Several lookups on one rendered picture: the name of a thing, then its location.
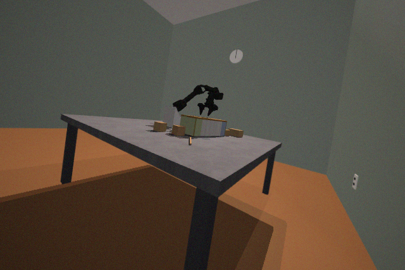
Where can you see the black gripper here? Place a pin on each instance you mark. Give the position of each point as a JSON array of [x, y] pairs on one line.
[[209, 103]]

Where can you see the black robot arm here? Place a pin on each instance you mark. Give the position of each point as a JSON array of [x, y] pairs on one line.
[[213, 93]]

